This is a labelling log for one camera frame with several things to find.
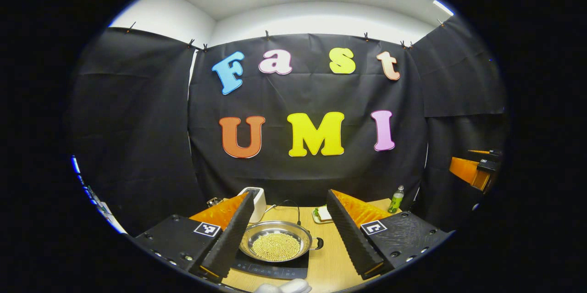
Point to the black induction cooktop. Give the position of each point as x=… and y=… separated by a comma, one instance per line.
x=275, y=269

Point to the white bread sandwich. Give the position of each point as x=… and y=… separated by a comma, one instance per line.
x=324, y=213

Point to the green label drink bottle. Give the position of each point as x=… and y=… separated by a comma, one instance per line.
x=395, y=201

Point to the pile of soybeans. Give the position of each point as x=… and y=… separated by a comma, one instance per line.
x=275, y=247

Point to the stainless steel pot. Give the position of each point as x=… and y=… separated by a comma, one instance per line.
x=275, y=228

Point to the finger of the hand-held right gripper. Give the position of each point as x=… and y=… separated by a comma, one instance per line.
x=467, y=171
x=493, y=152

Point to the white toaster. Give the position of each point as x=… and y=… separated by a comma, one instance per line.
x=259, y=201

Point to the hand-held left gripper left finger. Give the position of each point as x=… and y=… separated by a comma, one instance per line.
x=231, y=242

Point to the small rectangular plate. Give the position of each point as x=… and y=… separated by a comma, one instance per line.
x=316, y=219

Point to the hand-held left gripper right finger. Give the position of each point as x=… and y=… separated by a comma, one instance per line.
x=355, y=242

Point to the white lumpy object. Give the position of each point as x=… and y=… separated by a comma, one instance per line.
x=284, y=287

